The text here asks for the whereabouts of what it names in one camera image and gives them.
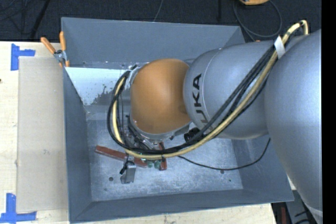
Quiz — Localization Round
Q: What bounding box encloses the grey metal bin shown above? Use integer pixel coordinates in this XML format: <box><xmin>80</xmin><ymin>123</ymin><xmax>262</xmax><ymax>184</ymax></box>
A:
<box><xmin>60</xmin><ymin>17</ymin><xmax>295</xmax><ymax>224</ymax></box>

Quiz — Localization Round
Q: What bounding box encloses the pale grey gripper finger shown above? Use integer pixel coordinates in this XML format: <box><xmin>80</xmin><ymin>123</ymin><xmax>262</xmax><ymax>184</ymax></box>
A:
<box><xmin>120</xmin><ymin>164</ymin><xmax>130</xmax><ymax>184</ymax></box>
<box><xmin>128</xmin><ymin>162</ymin><xmax>138</xmax><ymax>184</ymax></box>

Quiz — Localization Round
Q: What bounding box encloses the black cylinder on white bracket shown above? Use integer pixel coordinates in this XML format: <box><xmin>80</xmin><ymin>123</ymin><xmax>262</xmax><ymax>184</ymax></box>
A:
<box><xmin>183</xmin><ymin>127</ymin><xmax>201</xmax><ymax>143</ymax></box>

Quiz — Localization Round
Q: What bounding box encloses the pale wood flat board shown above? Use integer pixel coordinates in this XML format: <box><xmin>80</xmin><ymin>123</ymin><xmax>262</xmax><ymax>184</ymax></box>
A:
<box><xmin>16</xmin><ymin>56</ymin><xmax>69</xmax><ymax>215</ymax></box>

